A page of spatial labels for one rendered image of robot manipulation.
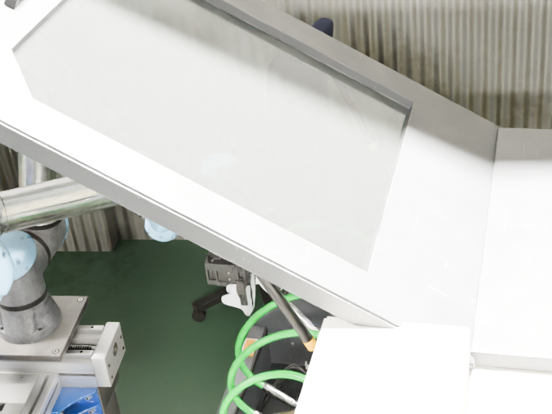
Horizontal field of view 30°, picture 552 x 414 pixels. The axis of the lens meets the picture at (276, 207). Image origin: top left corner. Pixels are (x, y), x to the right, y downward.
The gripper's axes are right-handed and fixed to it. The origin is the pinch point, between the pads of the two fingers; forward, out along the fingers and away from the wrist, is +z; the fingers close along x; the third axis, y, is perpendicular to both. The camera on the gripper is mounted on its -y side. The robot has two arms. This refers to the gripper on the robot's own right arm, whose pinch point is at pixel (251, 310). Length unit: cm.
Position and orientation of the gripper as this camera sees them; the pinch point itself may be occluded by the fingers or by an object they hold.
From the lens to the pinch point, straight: 212.1
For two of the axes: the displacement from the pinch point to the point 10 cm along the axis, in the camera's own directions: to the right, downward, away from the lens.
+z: 0.9, 8.4, 5.4
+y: -9.7, -0.5, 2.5
